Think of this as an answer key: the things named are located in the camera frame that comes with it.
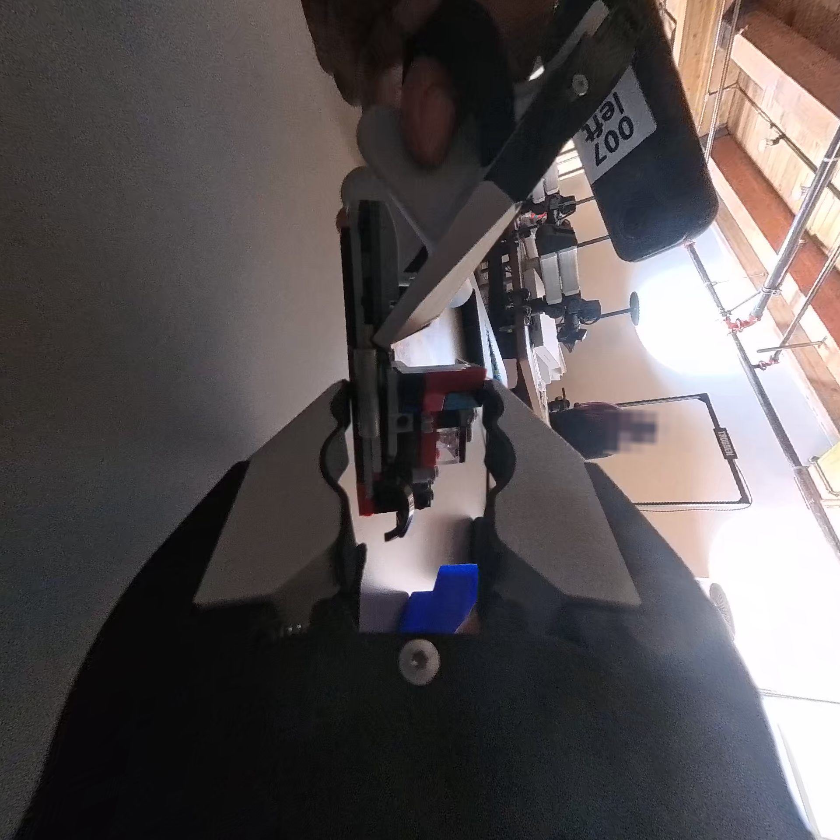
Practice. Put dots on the person's left hand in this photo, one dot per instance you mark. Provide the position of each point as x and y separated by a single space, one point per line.
430 111

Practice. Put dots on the large blue plastic bin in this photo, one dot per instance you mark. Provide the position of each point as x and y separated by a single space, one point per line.
439 600

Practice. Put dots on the silver metal pipe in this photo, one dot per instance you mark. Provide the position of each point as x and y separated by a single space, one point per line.
799 223

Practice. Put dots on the grey black toy brick truck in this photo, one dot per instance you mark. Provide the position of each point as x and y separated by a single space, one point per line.
377 394

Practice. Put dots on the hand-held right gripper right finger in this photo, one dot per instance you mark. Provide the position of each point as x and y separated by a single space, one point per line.
564 525

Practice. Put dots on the grey desk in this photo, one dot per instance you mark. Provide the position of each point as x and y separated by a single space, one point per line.
131 328

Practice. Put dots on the black stand frame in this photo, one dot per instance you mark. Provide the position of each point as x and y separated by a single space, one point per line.
723 443

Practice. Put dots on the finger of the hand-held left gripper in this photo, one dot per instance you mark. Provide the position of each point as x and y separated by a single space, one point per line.
453 262

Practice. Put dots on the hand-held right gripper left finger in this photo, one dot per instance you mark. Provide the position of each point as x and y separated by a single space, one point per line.
275 525

